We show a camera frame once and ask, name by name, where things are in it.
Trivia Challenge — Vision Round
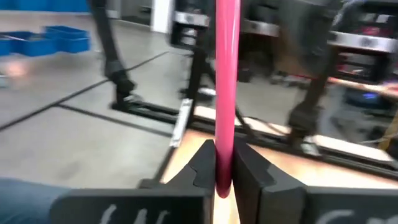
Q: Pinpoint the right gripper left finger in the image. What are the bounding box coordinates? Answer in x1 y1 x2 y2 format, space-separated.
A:
49 139 216 224

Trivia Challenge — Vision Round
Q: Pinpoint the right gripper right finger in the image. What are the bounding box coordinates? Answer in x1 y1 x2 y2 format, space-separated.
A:
233 138 398 224

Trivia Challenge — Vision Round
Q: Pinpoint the pink rod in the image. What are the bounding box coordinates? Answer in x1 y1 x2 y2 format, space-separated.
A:
214 0 242 199

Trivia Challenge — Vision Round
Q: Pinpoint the person's leg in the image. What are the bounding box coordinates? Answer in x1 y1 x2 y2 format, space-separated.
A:
0 177 72 224

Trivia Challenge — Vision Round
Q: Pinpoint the blue plastic bin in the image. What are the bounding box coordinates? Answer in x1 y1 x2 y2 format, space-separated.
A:
43 25 91 54
0 30 58 57

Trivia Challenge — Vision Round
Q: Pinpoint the black table edge rail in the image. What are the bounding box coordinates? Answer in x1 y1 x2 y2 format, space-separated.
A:
111 101 398 181

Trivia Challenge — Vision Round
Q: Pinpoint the black frame post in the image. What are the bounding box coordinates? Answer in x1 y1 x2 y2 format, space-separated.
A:
287 46 341 147
88 0 137 110
186 46 216 125

